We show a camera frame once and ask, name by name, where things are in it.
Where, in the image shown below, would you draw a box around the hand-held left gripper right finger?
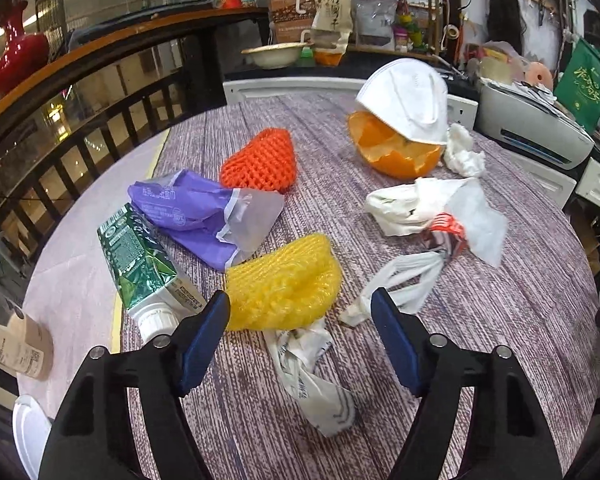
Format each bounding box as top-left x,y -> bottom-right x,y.
370,287 -> 563,480

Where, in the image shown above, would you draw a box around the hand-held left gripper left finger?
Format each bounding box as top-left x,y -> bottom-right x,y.
39,290 -> 231,480

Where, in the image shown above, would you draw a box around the yellow foam fruit net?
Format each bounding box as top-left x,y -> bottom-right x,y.
223,233 -> 343,332

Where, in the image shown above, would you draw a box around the purple plastic packet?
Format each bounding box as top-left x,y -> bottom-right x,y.
127,170 -> 286,273

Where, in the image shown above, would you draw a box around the twisted white plastic bag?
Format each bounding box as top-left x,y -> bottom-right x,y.
339,250 -> 443,328

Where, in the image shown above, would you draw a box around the printed white plastic bag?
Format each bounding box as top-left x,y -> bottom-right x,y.
265,317 -> 356,438

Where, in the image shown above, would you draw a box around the green toothpaste tube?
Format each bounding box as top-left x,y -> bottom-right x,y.
97,203 -> 208,343

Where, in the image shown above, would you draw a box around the red and white wrapper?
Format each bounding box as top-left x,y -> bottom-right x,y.
425,212 -> 467,261

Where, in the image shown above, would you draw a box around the crumpled white plastic bag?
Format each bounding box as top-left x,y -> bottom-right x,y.
365,177 -> 509,268

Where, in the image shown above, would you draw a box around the grey purple woven tablecloth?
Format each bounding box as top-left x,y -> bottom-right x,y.
17,91 -> 600,480

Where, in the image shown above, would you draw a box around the brown paper cup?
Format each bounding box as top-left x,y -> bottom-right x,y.
0,310 -> 54,380

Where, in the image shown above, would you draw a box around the orange peel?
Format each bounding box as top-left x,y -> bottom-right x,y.
347,111 -> 443,180

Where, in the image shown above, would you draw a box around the orange foam fruit net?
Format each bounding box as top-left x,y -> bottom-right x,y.
220,128 -> 299,194

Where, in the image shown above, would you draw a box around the white plastic lid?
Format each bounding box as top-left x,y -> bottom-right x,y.
12,394 -> 53,480

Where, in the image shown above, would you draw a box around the crumpled white tissue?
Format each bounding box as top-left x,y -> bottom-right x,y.
442,124 -> 487,178

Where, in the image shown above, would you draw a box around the white face mask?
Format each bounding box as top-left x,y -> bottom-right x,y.
356,58 -> 449,146

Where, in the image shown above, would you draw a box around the white printer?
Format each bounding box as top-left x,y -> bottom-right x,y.
478,80 -> 595,171

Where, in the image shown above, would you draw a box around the stack of papers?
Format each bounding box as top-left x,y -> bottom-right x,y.
480,77 -> 561,106

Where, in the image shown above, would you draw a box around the cream bowl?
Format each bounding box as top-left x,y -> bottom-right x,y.
241,42 -> 305,70

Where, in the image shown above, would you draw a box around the clear bag of packets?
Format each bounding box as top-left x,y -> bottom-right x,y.
467,40 -> 526,81

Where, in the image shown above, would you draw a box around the dark wooden railing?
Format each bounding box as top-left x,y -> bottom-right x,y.
0,7 -> 271,241

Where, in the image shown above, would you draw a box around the green tote bag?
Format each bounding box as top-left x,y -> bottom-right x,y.
553,37 -> 600,133

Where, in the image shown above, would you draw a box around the grey foil packet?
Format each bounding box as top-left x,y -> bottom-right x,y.
352,0 -> 398,51

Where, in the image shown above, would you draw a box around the beige printed paper bag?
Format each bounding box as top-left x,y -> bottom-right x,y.
311,0 -> 353,53

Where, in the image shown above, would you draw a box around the red vase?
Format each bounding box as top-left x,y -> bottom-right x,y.
0,2 -> 50,97

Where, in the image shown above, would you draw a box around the dark hanging wig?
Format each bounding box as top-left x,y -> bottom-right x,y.
487,0 -> 523,53

